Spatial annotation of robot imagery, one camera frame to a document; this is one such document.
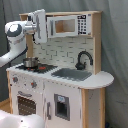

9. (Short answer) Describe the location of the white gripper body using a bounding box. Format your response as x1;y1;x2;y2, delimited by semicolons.
27;9;47;43

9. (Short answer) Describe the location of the toy microwave door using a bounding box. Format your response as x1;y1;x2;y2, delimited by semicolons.
46;14;92;39

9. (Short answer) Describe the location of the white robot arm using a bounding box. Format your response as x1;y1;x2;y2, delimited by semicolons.
0;9;47;128

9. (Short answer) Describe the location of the wooden toy kitchen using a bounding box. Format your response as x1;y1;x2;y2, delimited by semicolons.
7;11;114;128

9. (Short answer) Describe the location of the silver toy pot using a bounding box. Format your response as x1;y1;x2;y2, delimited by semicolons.
23;57;38;68

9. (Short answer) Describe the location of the black toy stovetop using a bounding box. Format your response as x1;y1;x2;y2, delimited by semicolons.
18;63;55;74

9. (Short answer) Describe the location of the grey toy sink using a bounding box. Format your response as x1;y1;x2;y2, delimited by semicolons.
52;68;92;81

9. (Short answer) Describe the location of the black toy faucet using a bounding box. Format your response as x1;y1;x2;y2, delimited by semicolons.
75;51;93;70

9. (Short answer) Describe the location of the left red stove knob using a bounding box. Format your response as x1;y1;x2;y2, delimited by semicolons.
13;77;18;83

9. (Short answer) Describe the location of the red stove knob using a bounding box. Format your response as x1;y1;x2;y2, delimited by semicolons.
31;81;37;88
13;77;18;83

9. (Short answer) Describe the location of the right red stove knob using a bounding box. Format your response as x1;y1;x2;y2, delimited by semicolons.
31;81;37;88

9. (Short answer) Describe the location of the toy oven door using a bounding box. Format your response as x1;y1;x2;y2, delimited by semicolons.
13;90;43;116

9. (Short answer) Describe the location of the grey ice dispenser panel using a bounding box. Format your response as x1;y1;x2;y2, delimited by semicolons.
54;94;70;121

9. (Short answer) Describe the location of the grey cabinet door handle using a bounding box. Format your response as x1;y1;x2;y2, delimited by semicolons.
47;102;51;120

